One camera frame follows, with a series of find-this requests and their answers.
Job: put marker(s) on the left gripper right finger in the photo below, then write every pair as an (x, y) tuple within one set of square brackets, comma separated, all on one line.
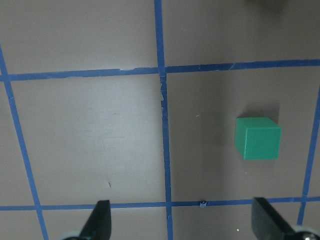
[(267, 223)]

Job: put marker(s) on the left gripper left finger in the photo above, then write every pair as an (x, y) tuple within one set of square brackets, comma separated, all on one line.
[(99, 224)]

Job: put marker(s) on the green wooden block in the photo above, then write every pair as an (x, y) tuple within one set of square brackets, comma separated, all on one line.
[(257, 138)]

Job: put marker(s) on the brown paper table mat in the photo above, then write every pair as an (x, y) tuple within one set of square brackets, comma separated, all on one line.
[(136, 101)]

